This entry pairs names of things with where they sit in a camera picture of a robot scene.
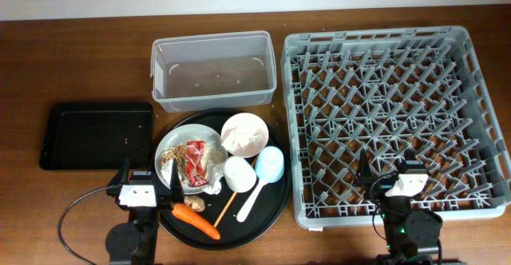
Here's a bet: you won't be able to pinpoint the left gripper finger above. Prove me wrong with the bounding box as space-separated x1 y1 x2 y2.
169 169 184 203
106 158 130 196

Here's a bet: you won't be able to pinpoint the orange carrot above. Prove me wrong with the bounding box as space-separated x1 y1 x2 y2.
172 204 220 240

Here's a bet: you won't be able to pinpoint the red snack wrapper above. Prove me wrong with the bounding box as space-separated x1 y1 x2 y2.
185 140 208 188

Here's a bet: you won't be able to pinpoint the brown ginger piece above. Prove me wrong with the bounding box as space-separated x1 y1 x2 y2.
184 196 205 212

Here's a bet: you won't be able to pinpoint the peanut shells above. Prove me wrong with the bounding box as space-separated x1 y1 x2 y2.
160 144 186 168

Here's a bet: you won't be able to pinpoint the rice pile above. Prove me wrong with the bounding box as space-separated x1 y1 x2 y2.
200 140 228 171

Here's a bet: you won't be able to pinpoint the grey plate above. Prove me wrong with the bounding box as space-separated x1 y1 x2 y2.
154 124 221 195

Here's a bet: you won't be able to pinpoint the wooden chopstick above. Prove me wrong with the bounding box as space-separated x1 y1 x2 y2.
213 156 259 228

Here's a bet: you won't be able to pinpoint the white cup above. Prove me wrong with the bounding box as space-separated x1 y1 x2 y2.
223 155 258 194

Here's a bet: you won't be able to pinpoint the white plastic fork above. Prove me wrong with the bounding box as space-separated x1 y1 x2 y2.
236 179 267 223

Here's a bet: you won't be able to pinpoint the pink bowl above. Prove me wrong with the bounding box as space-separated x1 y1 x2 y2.
220 113 269 158

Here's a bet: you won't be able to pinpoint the light blue cup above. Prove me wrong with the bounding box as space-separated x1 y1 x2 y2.
255 146 284 183

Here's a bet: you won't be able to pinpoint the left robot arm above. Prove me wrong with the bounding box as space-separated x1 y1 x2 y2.
105 159 184 265

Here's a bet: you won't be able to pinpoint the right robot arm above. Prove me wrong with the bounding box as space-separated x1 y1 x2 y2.
354 149 443 265

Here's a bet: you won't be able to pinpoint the grey dishwasher rack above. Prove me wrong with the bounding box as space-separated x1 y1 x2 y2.
281 26 510 231

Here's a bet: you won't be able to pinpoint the black rectangular tray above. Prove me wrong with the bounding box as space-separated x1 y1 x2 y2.
39 101 153 171

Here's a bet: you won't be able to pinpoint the round black tray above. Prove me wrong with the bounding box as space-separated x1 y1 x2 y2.
160 109 292 251

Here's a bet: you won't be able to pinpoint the clear plastic bin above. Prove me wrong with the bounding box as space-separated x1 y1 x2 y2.
150 30 277 113

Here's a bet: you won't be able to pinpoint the black cable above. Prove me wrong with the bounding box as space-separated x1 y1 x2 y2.
57 185 115 265

